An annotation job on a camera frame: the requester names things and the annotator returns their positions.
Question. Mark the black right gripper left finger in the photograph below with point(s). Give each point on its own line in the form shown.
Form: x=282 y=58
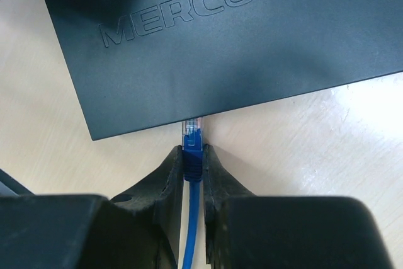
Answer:
x=138 y=228

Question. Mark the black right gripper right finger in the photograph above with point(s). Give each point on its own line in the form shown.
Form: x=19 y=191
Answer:
x=243 y=230

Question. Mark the black switch box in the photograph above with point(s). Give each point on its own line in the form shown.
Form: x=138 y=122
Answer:
x=137 y=64

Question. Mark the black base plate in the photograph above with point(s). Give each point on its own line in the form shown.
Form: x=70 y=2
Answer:
x=10 y=187

